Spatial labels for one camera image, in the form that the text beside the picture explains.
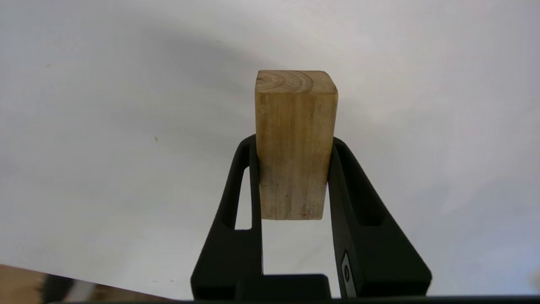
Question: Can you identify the arched wooden building block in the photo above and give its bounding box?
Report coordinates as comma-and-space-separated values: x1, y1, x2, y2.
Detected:
255, 70, 338, 221

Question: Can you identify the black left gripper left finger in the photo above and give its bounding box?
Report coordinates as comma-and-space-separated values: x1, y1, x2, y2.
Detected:
191, 134, 264, 301

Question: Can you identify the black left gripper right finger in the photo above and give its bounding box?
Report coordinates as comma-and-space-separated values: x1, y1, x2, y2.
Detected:
327, 136, 432, 299

